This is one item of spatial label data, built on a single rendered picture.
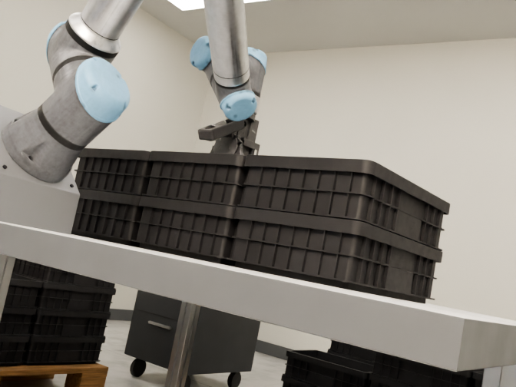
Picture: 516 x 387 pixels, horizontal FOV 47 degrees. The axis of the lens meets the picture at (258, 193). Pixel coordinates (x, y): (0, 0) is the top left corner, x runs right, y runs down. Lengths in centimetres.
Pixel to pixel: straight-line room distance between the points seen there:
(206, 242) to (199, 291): 67
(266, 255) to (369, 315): 67
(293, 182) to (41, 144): 49
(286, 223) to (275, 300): 59
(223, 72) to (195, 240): 36
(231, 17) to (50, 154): 43
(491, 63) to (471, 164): 80
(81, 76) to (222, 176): 35
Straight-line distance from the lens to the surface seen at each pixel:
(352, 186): 108
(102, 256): 70
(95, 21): 124
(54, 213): 126
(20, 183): 121
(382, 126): 510
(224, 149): 138
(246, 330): 350
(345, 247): 106
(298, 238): 112
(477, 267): 461
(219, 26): 115
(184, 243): 131
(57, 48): 128
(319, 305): 52
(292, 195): 114
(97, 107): 116
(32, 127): 122
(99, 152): 159
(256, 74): 142
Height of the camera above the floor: 71
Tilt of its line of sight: 7 degrees up
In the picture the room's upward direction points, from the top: 11 degrees clockwise
